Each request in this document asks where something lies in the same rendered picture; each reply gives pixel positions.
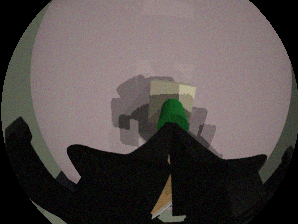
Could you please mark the green marker cap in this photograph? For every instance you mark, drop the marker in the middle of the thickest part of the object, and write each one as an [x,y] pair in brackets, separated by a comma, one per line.
[173,111]

